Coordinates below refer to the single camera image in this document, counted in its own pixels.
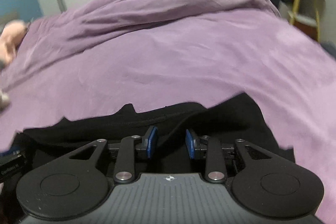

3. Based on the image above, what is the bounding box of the black garment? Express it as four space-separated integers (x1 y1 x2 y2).
11 93 295 183

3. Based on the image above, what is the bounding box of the purple bed blanket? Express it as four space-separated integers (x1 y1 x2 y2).
1 0 335 223

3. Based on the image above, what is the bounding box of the pink plush toy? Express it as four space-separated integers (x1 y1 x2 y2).
1 20 29 68

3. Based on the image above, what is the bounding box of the yellow side table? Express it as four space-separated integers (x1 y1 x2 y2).
288 0 325 43

